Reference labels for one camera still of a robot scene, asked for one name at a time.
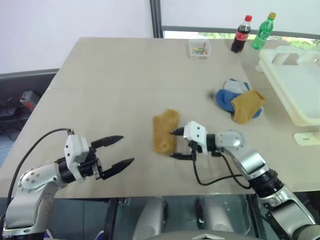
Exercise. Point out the white plastic basket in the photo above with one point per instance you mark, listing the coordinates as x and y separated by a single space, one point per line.
300 82

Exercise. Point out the grey rounded leg cover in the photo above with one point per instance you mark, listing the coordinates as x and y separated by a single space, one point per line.
150 220
217 217

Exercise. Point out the black metal table leg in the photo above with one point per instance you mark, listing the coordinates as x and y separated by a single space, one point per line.
110 220

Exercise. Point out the grey chest plate with chevron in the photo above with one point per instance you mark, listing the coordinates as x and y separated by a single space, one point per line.
205 236

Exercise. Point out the mustard yellow sock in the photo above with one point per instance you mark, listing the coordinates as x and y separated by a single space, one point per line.
165 130
246 107

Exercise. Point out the green bottle with yellow cap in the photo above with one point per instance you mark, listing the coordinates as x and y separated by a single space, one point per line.
262 32

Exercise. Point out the grey sock with blue trim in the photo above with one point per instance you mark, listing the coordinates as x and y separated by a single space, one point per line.
235 86

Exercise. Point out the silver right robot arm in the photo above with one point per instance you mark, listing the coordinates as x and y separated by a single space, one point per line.
232 140

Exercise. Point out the cola bottle with red cap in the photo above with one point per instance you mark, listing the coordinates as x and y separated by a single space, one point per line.
240 37

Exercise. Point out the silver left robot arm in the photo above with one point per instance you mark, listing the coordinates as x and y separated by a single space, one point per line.
30 180

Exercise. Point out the clear plastic box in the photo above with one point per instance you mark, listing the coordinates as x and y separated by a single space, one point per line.
197 43

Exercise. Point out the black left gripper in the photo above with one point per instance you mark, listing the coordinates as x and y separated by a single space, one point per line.
88 167

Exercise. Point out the white flat plastic piece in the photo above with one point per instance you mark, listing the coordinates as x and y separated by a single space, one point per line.
306 138

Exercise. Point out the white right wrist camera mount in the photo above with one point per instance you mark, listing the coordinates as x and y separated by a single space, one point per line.
196 132

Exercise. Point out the dark grey side desk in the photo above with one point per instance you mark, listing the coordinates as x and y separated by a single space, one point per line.
20 80

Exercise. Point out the dark window frame post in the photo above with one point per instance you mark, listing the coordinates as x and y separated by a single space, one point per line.
156 17

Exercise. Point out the white plastic drip tray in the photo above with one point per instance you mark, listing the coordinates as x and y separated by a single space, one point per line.
307 123

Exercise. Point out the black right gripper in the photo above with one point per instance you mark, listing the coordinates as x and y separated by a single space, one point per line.
193 147

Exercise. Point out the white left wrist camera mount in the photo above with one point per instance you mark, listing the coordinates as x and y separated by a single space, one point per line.
73 147

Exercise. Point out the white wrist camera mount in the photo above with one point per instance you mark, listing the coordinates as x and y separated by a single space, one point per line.
73 147
196 132

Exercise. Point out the red and grey device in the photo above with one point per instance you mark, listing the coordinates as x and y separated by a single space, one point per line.
28 100

